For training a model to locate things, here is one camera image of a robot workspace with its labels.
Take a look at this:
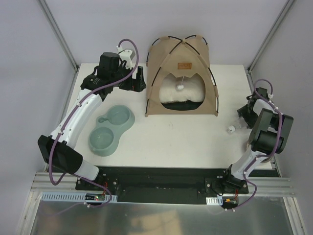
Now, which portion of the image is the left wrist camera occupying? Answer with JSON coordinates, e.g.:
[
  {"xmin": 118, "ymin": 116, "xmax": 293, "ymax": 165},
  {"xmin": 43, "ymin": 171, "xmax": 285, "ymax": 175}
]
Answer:
[{"xmin": 117, "ymin": 46, "xmax": 135, "ymax": 69}]

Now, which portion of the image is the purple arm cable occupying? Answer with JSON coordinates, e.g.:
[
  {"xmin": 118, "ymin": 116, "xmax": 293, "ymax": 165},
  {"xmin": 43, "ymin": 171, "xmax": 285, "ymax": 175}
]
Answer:
[
  {"xmin": 48, "ymin": 39, "xmax": 139, "ymax": 216},
  {"xmin": 217, "ymin": 78, "xmax": 284, "ymax": 215}
]

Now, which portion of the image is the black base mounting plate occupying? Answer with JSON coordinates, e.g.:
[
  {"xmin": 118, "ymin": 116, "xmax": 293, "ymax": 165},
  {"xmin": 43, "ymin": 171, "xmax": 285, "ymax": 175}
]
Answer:
[{"xmin": 46, "ymin": 164, "xmax": 254, "ymax": 203}]

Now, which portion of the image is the beige pet tent fabric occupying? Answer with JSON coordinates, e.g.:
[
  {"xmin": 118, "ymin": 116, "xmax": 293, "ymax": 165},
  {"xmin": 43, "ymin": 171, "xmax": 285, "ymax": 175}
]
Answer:
[{"xmin": 145, "ymin": 35, "xmax": 219, "ymax": 116}]

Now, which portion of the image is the green double pet bowl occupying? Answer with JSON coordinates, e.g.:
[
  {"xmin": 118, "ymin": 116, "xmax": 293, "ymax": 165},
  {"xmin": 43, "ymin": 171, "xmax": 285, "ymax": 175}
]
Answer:
[{"xmin": 88, "ymin": 105, "xmax": 135, "ymax": 157}]

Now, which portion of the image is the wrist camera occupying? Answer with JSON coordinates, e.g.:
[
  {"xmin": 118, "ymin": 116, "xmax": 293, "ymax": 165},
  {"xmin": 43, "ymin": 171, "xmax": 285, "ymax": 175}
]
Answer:
[
  {"xmin": 117, "ymin": 46, "xmax": 135, "ymax": 69},
  {"xmin": 254, "ymin": 87, "xmax": 270, "ymax": 102}
]

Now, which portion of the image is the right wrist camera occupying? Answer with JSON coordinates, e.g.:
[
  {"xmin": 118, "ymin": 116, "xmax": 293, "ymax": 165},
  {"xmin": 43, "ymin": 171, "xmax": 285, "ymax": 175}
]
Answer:
[{"xmin": 254, "ymin": 87, "xmax": 270, "ymax": 102}]

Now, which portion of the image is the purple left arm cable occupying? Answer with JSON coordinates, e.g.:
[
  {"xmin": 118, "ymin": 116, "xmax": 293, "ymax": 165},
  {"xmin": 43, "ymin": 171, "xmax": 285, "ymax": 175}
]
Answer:
[{"xmin": 48, "ymin": 39, "xmax": 139, "ymax": 216}]

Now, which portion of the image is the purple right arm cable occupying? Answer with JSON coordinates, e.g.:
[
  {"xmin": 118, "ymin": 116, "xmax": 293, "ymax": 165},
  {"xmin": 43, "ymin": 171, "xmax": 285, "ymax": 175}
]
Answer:
[{"xmin": 217, "ymin": 78, "xmax": 284, "ymax": 215}]

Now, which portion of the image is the white fluffy cushion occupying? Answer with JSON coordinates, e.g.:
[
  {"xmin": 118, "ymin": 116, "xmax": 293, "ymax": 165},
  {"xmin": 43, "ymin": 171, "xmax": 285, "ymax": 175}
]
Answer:
[{"xmin": 159, "ymin": 73, "xmax": 205, "ymax": 103}]

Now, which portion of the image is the left aluminium frame post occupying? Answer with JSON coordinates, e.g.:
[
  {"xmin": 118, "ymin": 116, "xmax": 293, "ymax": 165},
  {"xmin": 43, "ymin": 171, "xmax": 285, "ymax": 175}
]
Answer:
[{"xmin": 37, "ymin": 0, "xmax": 79, "ymax": 71}]

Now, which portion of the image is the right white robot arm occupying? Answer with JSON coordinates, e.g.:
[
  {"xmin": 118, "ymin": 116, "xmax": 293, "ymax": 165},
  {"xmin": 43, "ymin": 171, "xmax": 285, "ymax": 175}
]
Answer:
[{"xmin": 220, "ymin": 99, "xmax": 294, "ymax": 193}]

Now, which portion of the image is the left white cable duct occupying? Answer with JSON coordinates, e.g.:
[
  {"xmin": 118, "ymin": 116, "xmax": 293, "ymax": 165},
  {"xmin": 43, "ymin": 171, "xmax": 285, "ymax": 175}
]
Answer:
[{"xmin": 42, "ymin": 192, "xmax": 117, "ymax": 203}]

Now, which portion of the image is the white cable duct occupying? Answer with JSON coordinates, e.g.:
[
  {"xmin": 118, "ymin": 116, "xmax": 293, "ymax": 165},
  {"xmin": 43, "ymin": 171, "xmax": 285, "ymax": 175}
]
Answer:
[
  {"xmin": 42, "ymin": 192, "xmax": 117, "ymax": 203},
  {"xmin": 205, "ymin": 196, "xmax": 238, "ymax": 206}
]

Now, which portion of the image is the right aluminium frame post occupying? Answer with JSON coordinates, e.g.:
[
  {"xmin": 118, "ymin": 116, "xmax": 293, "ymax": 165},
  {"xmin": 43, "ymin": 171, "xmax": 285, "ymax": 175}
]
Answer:
[{"xmin": 246, "ymin": 0, "xmax": 296, "ymax": 73}]

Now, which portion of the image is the aluminium frame post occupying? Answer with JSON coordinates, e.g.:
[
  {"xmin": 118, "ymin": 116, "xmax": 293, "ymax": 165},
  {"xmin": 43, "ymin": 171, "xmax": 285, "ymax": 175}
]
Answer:
[
  {"xmin": 37, "ymin": 0, "xmax": 79, "ymax": 71},
  {"xmin": 246, "ymin": 0, "xmax": 296, "ymax": 73}
]

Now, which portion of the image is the right white cable duct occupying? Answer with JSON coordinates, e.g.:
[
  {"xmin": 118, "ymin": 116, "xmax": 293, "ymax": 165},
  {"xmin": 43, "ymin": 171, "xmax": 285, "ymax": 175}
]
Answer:
[{"xmin": 205, "ymin": 196, "xmax": 238, "ymax": 206}]

